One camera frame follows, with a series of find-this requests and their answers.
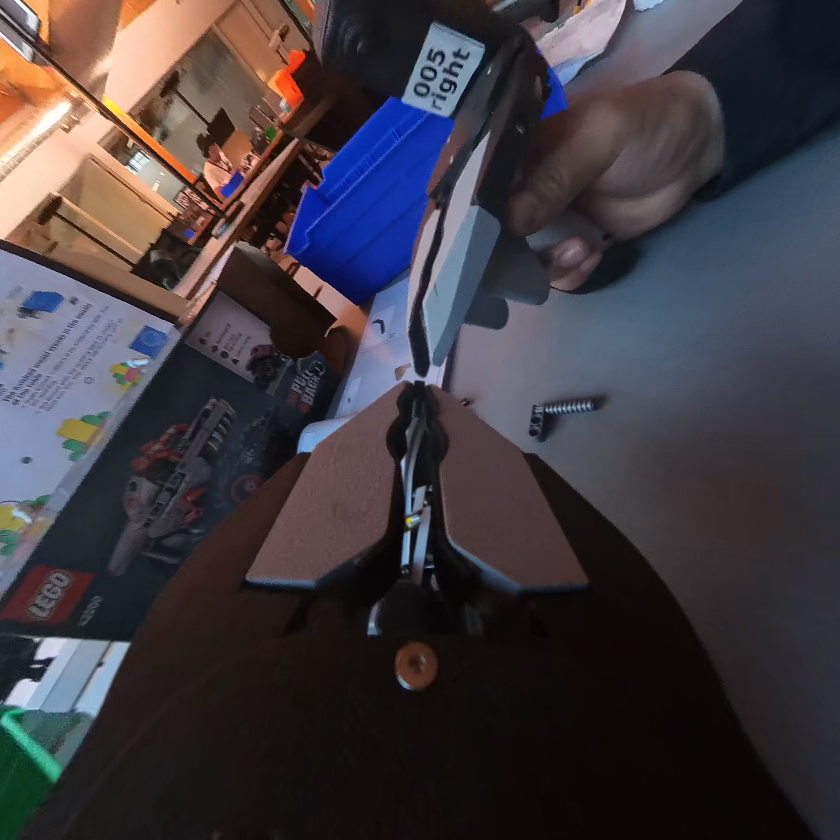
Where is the black piece with metal spring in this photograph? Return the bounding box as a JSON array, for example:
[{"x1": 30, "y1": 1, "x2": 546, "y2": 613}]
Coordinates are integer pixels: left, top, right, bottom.
[{"x1": 528, "y1": 395, "x2": 603, "y2": 442}]

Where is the person's right forearm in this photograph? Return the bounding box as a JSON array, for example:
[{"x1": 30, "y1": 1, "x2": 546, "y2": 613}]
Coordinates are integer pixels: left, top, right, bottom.
[{"x1": 663, "y1": 0, "x2": 840, "y2": 201}]

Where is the white instruction booklet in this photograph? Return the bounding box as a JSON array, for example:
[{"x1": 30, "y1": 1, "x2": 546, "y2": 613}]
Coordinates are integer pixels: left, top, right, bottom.
[{"x1": 297, "y1": 287, "x2": 458, "y2": 455}]

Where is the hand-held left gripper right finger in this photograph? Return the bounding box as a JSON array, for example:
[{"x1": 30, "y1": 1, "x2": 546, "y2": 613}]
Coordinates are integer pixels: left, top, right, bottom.
[{"x1": 425, "y1": 384, "x2": 592, "y2": 595}]

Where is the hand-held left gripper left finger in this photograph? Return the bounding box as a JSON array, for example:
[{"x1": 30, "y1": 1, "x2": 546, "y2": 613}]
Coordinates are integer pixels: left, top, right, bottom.
[{"x1": 246, "y1": 382, "x2": 412, "y2": 589}]

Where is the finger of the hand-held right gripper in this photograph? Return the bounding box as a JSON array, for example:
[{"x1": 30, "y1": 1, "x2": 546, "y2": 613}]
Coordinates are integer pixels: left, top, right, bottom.
[
  {"x1": 408, "y1": 128, "x2": 494, "y2": 370},
  {"x1": 422, "y1": 205, "x2": 504, "y2": 376}
]

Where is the black monitor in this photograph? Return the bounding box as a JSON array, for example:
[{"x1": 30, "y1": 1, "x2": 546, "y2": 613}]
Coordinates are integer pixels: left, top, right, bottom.
[{"x1": 205, "y1": 108, "x2": 238, "y2": 151}]

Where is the blue plastic bin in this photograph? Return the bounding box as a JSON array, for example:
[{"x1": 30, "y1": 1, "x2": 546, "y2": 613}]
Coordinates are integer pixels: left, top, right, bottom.
[{"x1": 284, "y1": 64, "x2": 568, "y2": 307}]

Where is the grey toy beam piece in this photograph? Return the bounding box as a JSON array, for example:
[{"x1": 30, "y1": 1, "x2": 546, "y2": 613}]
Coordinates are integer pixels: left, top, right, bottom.
[{"x1": 398, "y1": 420, "x2": 435, "y2": 584}]

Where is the orange object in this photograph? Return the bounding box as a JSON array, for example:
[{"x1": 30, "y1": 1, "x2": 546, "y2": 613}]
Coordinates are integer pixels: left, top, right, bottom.
[{"x1": 266, "y1": 49, "x2": 309, "y2": 107}]

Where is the person's right hand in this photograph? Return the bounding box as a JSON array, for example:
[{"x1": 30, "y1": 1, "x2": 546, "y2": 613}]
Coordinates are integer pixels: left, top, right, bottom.
[{"x1": 508, "y1": 71, "x2": 726, "y2": 293}]

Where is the white printed brick sheet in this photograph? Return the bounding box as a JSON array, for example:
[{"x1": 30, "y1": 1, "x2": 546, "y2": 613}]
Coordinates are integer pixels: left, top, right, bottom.
[{"x1": 0, "y1": 241, "x2": 185, "y2": 595}]

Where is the dark toy car set box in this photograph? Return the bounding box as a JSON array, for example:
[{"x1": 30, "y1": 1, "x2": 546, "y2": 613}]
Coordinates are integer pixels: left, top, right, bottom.
[{"x1": 0, "y1": 243, "x2": 350, "y2": 643}]

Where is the green plastic bin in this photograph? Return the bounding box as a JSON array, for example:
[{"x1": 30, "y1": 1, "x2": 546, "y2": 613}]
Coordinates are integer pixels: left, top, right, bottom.
[{"x1": 0, "y1": 704, "x2": 64, "y2": 840}]

